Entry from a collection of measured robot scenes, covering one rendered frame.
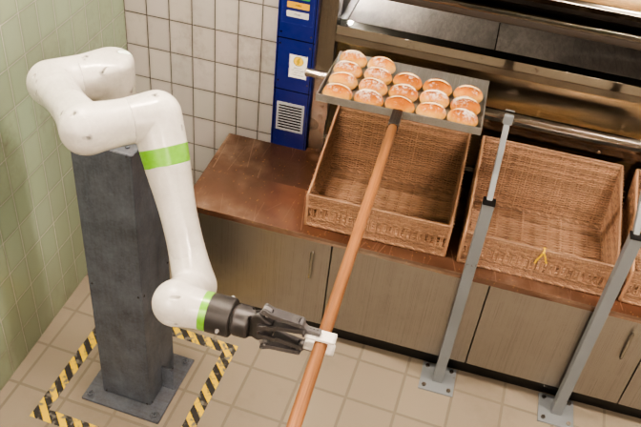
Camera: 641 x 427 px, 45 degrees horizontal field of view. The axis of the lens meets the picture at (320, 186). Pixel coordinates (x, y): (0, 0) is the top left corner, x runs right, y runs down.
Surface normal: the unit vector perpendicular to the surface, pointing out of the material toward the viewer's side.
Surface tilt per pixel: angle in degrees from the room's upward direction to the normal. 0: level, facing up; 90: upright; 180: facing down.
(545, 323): 90
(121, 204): 90
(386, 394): 0
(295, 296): 90
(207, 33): 90
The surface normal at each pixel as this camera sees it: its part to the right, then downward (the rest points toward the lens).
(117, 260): -0.30, 0.57
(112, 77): 0.46, 0.55
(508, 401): 0.09, -0.78
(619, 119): -0.22, 0.28
